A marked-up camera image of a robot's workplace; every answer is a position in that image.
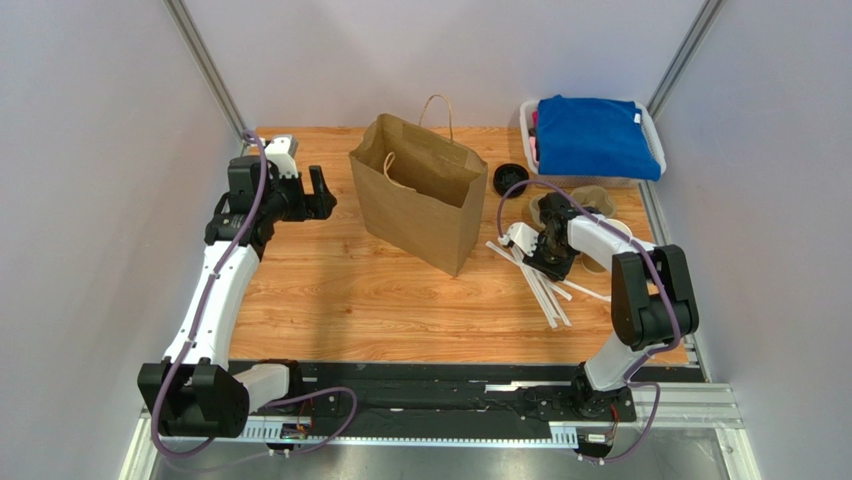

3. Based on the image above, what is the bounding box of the white straw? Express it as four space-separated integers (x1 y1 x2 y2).
510 247 572 329
485 241 558 329
561 280 611 303

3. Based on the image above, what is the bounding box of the cardboard cup carrier tray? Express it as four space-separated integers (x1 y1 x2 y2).
528 185 617 230

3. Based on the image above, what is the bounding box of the brown paper bag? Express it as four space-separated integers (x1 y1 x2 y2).
349 113 488 276

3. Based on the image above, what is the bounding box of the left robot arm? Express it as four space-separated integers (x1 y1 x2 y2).
137 155 337 439

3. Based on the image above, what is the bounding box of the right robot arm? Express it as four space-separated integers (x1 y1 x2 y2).
510 193 699 418

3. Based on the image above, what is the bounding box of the stack of black lids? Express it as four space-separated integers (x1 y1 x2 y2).
492 163 530 198

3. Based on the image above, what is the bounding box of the white plastic basket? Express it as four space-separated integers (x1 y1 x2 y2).
519 99 668 188

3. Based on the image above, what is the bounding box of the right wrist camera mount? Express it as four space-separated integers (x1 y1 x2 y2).
498 222 539 256

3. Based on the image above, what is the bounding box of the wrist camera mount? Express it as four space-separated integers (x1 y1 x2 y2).
498 222 539 256
258 134 299 180

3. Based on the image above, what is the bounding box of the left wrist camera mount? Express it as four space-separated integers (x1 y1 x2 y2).
258 134 299 180

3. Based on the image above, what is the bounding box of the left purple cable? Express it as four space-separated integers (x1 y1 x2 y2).
150 129 359 461

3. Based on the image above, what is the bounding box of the purple cable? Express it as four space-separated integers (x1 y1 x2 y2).
150 129 359 461
495 179 684 465

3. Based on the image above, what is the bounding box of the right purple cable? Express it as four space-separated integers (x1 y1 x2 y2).
495 179 684 465

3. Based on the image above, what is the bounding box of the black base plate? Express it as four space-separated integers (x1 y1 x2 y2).
279 361 614 441

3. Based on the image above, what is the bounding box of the aluminium frame rail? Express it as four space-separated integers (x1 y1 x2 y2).
122 363 760 479

